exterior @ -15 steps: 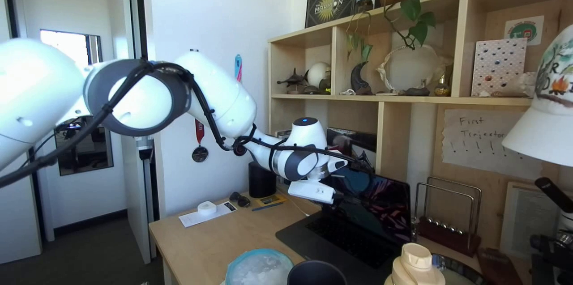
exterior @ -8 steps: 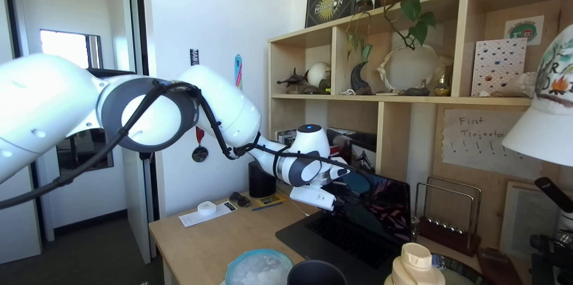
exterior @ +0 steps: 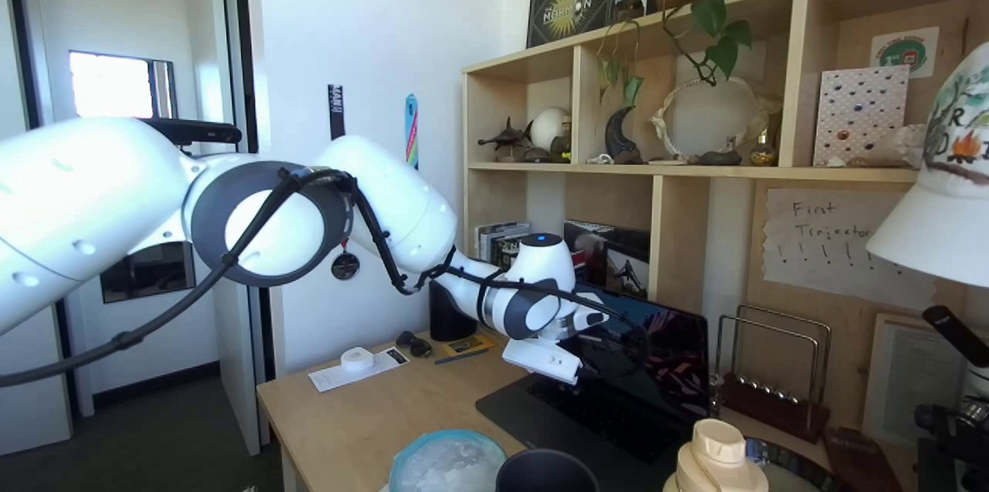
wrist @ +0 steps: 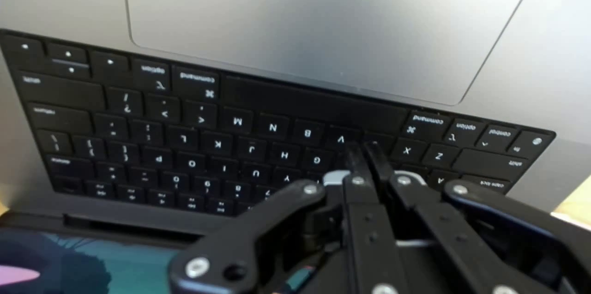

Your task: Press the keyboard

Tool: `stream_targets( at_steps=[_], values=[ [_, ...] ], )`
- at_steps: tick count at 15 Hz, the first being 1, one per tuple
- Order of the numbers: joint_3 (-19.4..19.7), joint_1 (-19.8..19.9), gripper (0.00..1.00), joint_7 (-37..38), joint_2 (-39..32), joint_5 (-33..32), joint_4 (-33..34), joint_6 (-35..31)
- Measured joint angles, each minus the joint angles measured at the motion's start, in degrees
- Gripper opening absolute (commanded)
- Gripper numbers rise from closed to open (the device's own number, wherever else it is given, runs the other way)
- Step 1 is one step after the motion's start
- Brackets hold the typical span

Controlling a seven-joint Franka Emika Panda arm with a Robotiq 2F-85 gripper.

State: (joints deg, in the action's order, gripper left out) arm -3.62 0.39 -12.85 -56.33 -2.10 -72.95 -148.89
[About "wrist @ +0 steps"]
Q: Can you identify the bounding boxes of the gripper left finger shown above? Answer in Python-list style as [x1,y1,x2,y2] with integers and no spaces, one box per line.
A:
[169,141,398,294]

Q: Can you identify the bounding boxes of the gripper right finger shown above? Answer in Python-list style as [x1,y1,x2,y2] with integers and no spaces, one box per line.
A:
[362,141,591,294]

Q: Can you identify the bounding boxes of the grey laptop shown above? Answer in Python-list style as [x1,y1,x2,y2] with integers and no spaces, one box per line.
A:
[0,0,591,294]

